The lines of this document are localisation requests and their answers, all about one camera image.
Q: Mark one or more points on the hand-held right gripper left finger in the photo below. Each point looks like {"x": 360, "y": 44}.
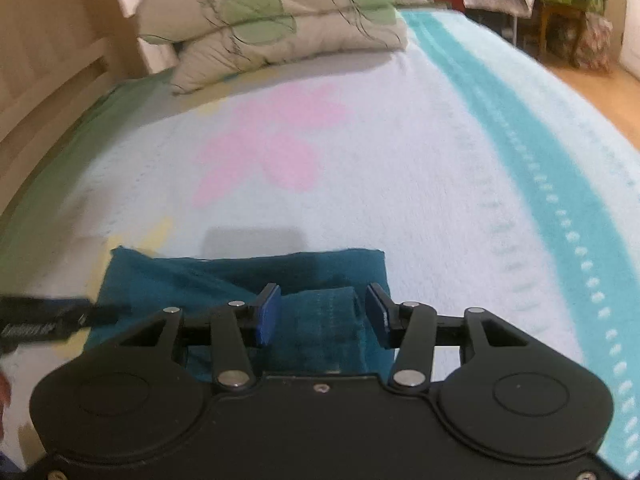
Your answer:
{"x": 269, "y": 317}

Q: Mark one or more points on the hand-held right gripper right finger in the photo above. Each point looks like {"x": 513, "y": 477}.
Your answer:
{"x": 377, "y": 317}

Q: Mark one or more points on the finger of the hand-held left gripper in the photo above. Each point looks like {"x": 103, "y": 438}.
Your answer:
{"x": 105, "y": 315}

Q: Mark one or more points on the teal pants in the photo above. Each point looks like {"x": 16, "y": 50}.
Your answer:
{"x": 325, "y": 270}

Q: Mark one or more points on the green bed sheet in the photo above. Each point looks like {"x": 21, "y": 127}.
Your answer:
{"x": 60, "y": 175}

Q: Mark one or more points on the floral fleece blanket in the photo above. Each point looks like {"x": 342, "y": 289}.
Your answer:
{"x": 400, "y": 160}

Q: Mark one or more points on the floral bag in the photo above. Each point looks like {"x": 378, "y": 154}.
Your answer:
{"x": 595, "y": 45}

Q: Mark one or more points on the wooden stool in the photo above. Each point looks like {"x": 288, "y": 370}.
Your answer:
{"x": 560, "y": 15}

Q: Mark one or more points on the cardboard box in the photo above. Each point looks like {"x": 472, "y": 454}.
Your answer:
{"x": 616, "y": 10}

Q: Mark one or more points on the wooden bed frame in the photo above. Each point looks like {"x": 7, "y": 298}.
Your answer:
{"x": 45, "y": 60}

